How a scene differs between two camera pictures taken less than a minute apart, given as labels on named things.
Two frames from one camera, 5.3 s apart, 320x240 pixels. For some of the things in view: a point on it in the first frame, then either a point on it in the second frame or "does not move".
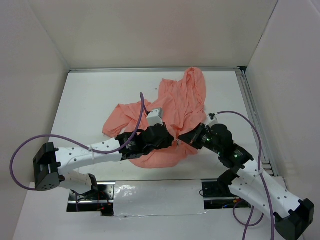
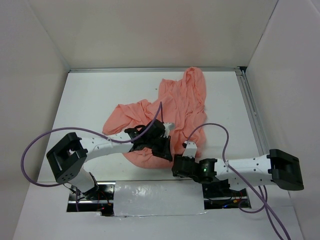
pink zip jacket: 182,103 does not move
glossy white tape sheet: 158,197 does not move
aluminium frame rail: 251,100 does not move
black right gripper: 192,137 -> 180,157
